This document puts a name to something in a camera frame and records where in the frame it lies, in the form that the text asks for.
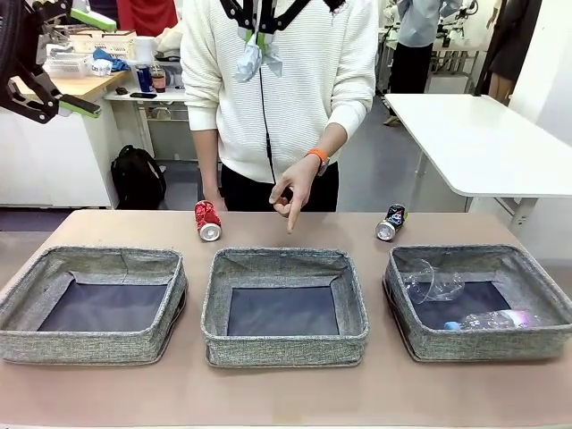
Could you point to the person in red top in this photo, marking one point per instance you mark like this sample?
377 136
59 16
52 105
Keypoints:
147 15

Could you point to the person in white sweater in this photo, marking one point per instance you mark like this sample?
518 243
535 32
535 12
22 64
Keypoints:
326 89

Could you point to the clear plastic bottle pink label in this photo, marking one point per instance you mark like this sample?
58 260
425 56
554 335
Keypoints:
500 319

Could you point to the right gripper black green finger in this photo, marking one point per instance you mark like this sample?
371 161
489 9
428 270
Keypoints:
272 22
243 20

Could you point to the white folding table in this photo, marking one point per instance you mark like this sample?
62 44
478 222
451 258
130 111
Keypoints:
469 134

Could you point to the black phone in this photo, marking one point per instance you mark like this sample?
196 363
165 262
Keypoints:
144 95

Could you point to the black backpack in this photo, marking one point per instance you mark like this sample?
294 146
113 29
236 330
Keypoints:
136 179

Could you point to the crushed dark blue soda can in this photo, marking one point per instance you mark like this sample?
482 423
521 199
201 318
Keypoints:
391 223

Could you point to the person in light blue shirt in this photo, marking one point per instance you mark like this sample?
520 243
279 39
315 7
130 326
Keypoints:
415 27

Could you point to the grey fabric basket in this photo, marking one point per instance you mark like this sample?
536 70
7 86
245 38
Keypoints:
487 346
281 350
89 346

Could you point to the white paper roll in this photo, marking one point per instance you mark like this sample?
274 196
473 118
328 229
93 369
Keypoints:
146 49

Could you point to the orange wristband watch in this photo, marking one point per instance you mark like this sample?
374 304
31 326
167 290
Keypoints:
318 158

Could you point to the person's left forearm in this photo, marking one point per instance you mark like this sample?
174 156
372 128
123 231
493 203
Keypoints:
333 136

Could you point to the blue cloth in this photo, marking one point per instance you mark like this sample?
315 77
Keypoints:
111 60

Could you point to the low white desk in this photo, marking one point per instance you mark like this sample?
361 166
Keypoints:
170 95

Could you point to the cola drink cup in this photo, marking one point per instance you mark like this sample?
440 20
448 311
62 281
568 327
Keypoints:
159 80

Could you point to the clear plastic cup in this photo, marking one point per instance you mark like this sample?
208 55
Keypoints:
440 286

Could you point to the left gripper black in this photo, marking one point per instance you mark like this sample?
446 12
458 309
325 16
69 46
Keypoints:
15 40

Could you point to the white paper ball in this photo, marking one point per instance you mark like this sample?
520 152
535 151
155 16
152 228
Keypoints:
250 60

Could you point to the small black mouse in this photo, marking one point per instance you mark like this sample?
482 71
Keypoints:
121 90

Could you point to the person's right forearm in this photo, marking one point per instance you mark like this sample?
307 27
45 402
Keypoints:
207 161

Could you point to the person in dark coat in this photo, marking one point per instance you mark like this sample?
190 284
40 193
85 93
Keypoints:
514 36

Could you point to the person's right hand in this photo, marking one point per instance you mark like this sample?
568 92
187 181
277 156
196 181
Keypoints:
215 199

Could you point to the person's left hand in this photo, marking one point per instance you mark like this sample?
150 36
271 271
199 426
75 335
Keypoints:
297 187

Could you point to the white plastic mesh basket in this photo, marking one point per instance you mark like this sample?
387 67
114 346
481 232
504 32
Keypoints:
71 66

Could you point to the crushed red soda can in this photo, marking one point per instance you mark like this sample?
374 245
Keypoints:
208 221

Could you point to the blue drink can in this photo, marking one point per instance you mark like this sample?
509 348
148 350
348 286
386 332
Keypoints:
144 78

